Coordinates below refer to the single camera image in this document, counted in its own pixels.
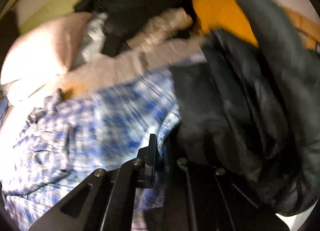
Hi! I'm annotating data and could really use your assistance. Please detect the blue white plaid shirt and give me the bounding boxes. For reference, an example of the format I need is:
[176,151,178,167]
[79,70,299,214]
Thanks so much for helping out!
[0,52,208,231]

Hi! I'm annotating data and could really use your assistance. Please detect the dark navy puffer jacket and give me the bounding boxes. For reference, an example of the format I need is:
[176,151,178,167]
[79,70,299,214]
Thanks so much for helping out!
[170,0,319,216]

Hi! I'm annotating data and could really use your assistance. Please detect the white folded blanket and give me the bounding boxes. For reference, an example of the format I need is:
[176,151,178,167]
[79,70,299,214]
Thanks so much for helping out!
[6,75,66,107]

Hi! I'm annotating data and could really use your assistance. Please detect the pink pillow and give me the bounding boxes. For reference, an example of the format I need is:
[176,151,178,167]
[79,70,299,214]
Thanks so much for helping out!
[1,12,92,85]

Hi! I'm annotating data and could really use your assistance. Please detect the white grey crumpled cloth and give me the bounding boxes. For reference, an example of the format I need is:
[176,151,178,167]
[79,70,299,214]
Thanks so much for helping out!
[80,12,108,63]

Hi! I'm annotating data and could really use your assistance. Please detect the beige crumpled garment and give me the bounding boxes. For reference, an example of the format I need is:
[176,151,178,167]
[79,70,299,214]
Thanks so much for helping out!
[126,8,193,52]

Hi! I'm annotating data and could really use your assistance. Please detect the orange yellow garment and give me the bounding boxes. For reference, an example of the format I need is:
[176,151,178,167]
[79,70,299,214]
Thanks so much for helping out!
[193,0,319,52]

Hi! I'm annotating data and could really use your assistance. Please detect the black garment pile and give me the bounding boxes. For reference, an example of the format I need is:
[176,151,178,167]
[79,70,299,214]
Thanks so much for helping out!
[73,0,197,57]

